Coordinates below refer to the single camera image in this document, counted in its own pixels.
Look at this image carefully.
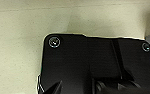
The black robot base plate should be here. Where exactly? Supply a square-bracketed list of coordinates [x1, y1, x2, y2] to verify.
[35, 33, 150, 94]

